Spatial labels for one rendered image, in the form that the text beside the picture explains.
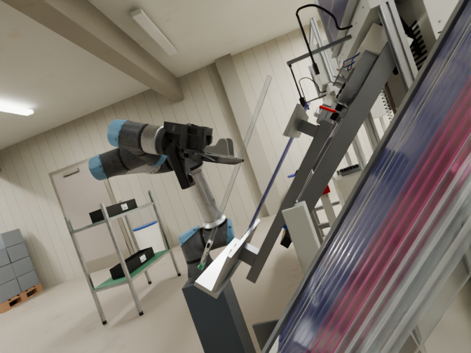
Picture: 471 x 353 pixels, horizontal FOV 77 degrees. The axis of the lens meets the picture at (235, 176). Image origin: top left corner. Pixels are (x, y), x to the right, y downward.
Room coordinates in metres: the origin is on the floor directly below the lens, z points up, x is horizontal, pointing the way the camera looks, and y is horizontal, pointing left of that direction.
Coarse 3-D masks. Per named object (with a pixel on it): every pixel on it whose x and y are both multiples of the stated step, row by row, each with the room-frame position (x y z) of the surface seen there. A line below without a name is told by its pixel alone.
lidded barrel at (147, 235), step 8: (144, 224) 5.64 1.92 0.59; (152, 224) 5.33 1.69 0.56; (136, 232) 5.28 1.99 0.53; (144, 232) 5.26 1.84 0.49; (152, 232) 5.32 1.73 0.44; (160, 232) 5.49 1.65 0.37; (144, 240) 5.27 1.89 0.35; (152, 240) 5.30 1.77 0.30; (160, 240) 5.41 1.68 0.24; (144, 248) 5.29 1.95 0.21; (160, 248) 5.36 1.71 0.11
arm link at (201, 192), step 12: (168, 168) 1.25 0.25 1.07; (192, 168) 1.24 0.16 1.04; (204, 180) 1.29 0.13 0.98; (192, 192) 1.30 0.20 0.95; (204, 192) 1.29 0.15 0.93; (204, 204) 1.30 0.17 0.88; (216, 204) 1.34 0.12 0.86; (204, 216) 1.33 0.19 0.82; (216, 216) 1.33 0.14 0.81; (204, 228) 1.35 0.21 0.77; (228, 228) 1.34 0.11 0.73; (216, 240) 1.34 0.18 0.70; (228, 240) 1.35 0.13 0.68
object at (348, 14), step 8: (352, 0) 1.01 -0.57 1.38; (352, 8) 1.08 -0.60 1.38; (320, 16) 1.55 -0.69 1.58; (344, 16) 1.13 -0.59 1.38; (352, 16) 1.15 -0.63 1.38; (344, 24) 1.20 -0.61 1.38; (328, 32) 1.54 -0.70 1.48; (344, 32) 1.30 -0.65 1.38; (328, 40) 1.55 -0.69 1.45; (336, 40) 1.38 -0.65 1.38; (336, 48) 1.50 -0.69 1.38; (336, 56) 1.64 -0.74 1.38
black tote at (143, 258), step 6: (138, 252) 3.48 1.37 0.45; (144, 252) 3.32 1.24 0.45; (150, 252) 3.42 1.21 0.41; (126, 258) 3.25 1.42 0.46; (132, 258) 3.35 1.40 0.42; (138, 258) 3.18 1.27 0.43; (144, 258) 3.28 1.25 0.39; (150, 258) 3.38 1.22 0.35; (120, 264) 3.13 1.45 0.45; (126, 264) 2.98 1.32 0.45; (132, 264) 3.07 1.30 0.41; (138, 264) 3.15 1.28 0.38; (114, 270) 2.96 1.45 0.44; (120, 270) 2.94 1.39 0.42; (132, 270) 3.03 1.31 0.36; (114, 276) 2.96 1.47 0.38; (120, 276) 2.95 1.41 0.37
